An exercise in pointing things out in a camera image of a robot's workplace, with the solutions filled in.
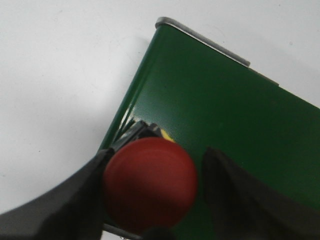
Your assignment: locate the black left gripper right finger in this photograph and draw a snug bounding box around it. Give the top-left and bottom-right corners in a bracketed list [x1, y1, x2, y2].
[201, 147, 320, 240]

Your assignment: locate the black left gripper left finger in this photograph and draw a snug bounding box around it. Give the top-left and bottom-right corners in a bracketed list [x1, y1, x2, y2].
[0, 149, 115, 240]

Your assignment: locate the green conveyor belt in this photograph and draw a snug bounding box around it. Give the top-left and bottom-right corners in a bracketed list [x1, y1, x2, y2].
[101, 17, 320, 240]

